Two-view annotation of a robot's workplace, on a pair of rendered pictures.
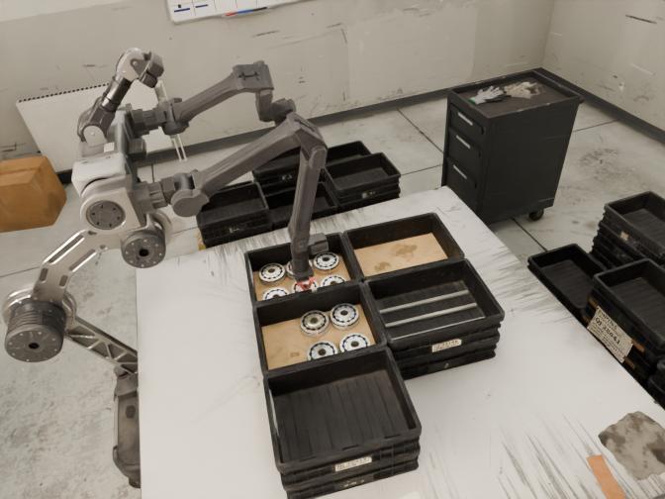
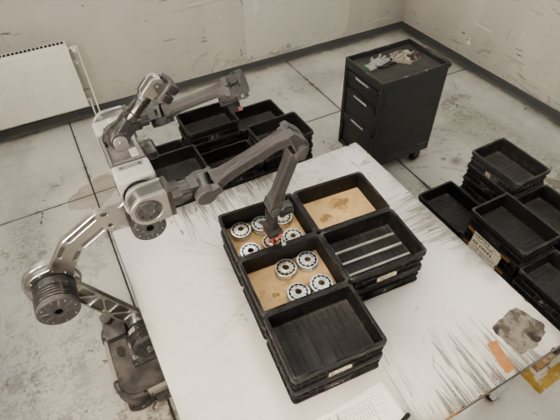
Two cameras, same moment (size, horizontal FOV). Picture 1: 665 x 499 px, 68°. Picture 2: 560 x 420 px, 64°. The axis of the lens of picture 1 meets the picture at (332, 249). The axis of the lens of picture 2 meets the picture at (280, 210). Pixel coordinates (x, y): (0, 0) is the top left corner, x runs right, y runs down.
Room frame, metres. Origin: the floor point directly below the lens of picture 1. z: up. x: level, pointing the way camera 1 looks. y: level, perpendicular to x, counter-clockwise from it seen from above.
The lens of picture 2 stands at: (-0.04, 0.38, 2.51)
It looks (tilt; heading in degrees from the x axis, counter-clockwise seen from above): 46 degrees down; 347
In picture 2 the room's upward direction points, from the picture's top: 2 degrees counter-clockwise
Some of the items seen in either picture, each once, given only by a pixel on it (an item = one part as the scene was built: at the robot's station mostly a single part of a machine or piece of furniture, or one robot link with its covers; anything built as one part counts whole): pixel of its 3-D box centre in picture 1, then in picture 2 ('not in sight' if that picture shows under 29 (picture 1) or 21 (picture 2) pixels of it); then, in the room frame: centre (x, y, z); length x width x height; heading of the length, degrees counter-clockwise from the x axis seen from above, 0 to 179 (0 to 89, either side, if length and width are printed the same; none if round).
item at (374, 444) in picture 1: (337, 404); (323, 329); (0.78, 0.03, 0.92); 0.40 x 0.30 x 0.02; 99
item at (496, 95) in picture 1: (487, 94); (377, 61); (2.78, -1.02, 0.88); 0.25 x 0.19 x 0.03; 104
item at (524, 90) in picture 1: (523, 88); (405, 55); (2.80, -1.26, 0.88); 0.29 x 0.22 x 0.03; 104
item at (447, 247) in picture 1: (401, 255); (339, 208); (1.44, -0.27, 0.87); 0.40 x 0.30 x 0.11; 99
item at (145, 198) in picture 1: (148, 197); (177, 192); (1.13, 0.48, 1.45); 0.09 x 0.08 x 0.12; 14
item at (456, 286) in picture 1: (429, 309); (370, 250); (1.14, -0.32, 0.87); 0.40 x 0.30 x 0.11; 99
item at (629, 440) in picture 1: (642, 442); (520, 328); (0.68, -0.85, 0.71); 0.22 x 0.19 x 0.01; 104
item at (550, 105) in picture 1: (501, 158); (387, 112); (2.73, -1.15, 0.45); 0.60 x 0.45 x 0.90; 104
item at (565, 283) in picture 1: (571, 289); (450, 217); (1.71, -1.20, 0.26); 0.40 x 0.30 x 0.23; 14
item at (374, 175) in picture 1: (362, 200); (280, 153); (2.54, -0.22, 0.37); 0.40 x 0.30 x 0.45; 104
